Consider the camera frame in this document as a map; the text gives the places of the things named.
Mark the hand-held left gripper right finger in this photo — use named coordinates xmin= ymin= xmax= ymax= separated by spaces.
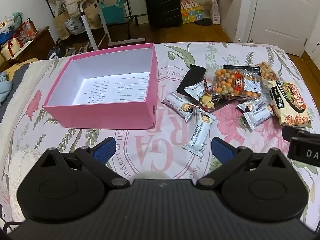
xmin=196 ymin=137 xmax=290 ymax=190

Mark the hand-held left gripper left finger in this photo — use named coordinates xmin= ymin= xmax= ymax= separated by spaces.
xmin=37 ymin=137 xmax=130 ymax=189

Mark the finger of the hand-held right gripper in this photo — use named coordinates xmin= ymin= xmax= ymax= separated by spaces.
xmin=282 ymin=125 xmax=320 ymax=142

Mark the white snack bar packet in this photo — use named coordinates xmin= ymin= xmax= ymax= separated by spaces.
xmin=182 ymin=107 xmax=217 ymax=154
xmin=184 ymin=81 xmax=205 ymax=99
xmin=244 ymin=105 xmax=275 ymax=130
xmin=161 ymin=97 xmax=193 ymax=119
xmin=236 ymin=99 xmax=268 ymax=113

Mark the cream instant noodle packet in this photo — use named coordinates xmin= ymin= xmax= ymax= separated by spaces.
xmin=266 ymin=80 xmax=312 ymax=128

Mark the pink cardboard box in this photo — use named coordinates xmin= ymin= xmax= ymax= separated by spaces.
xmin=42 ymin=42 xmax=157 ymax=130

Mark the dark cookie snack packet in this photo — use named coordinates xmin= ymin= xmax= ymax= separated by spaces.
xmin=199 ymin=92 xmax=233 ymax=113

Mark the clear coated peanut bag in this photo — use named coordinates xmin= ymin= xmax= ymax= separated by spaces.
xmin=255 ymin=62 xmax=278 ymax=82
xmin=212 ymin=69 xmax=263 ymax=100

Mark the black snack packet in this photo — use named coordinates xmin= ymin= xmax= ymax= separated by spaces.
xmin=223 ymin=64 xmax=260 ymax=74
xmin=176 ymin=64 xmax=207 ymax=98

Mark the floral bed sheet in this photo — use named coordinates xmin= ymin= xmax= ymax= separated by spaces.
xmin=0 ymin=41 xmax=320 ymax=233

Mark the grey blanket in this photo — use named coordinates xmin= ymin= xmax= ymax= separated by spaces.
xmin=0 ymin=62 xmax=33 ymax=120

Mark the pair of shoes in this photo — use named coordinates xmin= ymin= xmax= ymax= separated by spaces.
xmin=65 ymin=42 xmax=92 ymax=55

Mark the black floor appliance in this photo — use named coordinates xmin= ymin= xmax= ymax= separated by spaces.
xmin=47 ymin=40 xmax=67 ymax=59

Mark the light blue cloth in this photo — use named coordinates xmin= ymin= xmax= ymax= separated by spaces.
xmin=0 ymin=71 xmax=13 ymax=103

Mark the yellow cloth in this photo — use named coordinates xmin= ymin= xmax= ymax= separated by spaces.
xmin=5 ymin=58 xmax=39 ymax=80

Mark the white door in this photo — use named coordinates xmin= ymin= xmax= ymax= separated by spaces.
xmin=234 ymin=0 xmax=315 ymax=57

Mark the wooden side cabinet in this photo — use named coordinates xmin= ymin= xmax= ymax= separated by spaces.
xmin=10 ymin=26 xmax=55 ymax=63

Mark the white bag with blue print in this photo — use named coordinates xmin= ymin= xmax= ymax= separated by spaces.
xmin=65 ymin=16 xmax=87 ymax=35

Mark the wooden top rolling table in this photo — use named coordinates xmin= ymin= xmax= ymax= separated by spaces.
xmin=69 ymin=0 xmax=147 ymax=51

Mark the brown paper bag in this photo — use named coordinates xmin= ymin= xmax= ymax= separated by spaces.
xmin=54 ymin=10 xmax=73 ymax=40
xmin=84 ymin=4 xmax=103 ymax=29

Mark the white plastic package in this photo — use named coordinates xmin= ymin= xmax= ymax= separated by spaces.
xmin=210 ymin=0 xmax=221 ymax=25

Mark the colourful patterned box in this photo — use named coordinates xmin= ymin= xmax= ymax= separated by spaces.
xmin=180 ymin=5 xmax=202 ymax=24

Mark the cream bag with red ribbon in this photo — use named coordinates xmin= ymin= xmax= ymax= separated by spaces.
xmin=0 ymin=39 xmax=22 ymax=60

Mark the teal shopping bag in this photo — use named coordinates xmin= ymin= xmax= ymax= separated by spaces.
xmin=99 ymin=0 xmax=125 ymax=25

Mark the red gift bag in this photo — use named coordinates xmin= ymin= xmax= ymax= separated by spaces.
xmin=16 ymin=21 xmax=38 ymax=40

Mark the blue basket bag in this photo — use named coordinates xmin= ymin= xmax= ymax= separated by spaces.
xmin=0 ymin=12 xmax=23 ymax=43

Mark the black hard suitcase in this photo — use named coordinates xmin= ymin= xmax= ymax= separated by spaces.
xmin=143 ymin=0 xmax=182 ymax=27

